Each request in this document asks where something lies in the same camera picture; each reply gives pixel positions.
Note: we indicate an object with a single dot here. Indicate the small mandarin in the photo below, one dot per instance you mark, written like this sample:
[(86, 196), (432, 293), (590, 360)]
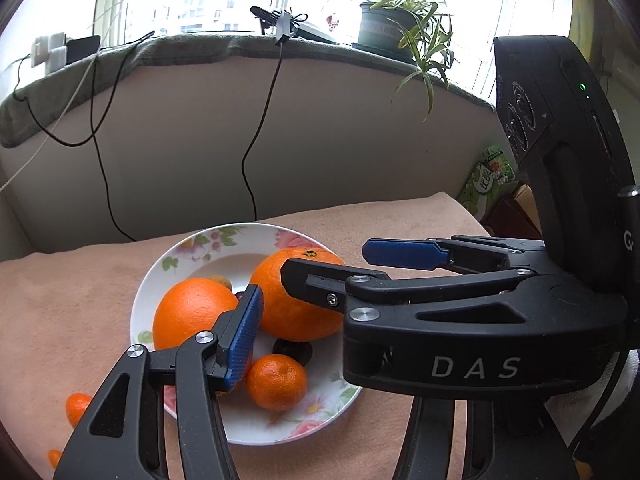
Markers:
[(276, 382), (77, 407)]

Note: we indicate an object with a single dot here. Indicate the large smooth orange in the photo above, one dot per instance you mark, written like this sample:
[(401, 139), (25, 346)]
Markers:
[(190, 310)]

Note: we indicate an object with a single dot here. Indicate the dark brown plum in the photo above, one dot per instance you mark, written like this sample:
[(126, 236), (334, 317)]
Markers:
[(295, 352)]

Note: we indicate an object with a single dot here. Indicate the black device on stand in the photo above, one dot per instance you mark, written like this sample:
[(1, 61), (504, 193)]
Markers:
[(310, 30)]

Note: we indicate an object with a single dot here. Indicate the pink towel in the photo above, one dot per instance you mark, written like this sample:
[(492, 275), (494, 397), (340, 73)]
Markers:
[(65, 320)]

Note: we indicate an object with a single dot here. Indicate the brown cardboard box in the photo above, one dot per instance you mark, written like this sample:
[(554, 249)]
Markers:
[(515, 215)]

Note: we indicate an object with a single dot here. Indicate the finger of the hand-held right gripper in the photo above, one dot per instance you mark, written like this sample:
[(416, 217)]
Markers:
[(310, 280), (400, 254)]

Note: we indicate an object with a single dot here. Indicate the black power adapter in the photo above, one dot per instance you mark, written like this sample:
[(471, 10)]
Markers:
[(82, 49)]

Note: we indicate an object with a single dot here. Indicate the white power adapter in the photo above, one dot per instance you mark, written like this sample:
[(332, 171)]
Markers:
[(49, 50)]

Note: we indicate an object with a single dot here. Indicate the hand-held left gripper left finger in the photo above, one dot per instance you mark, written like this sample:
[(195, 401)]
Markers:
[(245, 340)]

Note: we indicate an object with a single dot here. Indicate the small orange kumquat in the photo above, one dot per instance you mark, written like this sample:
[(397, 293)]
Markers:
[(53, 457)]

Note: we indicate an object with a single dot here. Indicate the large rough-skinned orange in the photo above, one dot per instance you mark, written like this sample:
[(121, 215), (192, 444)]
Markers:
[(290, 321)]

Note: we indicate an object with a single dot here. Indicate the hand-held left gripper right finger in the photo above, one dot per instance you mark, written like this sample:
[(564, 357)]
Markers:
[(430, 440)]

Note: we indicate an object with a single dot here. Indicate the floral white plate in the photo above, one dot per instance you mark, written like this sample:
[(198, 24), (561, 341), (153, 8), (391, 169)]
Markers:
[(165, 270)]

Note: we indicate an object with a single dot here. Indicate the green snack packet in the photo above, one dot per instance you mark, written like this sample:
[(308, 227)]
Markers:
[(487, 180)]

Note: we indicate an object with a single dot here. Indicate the potted spider plant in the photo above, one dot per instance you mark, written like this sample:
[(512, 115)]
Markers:
[(385, 27)]

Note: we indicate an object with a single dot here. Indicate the brown longan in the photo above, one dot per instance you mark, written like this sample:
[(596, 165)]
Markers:
[(221, 281)]

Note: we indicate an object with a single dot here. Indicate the grey sill cloth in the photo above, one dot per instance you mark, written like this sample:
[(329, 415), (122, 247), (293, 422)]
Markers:
[(200, 50)]

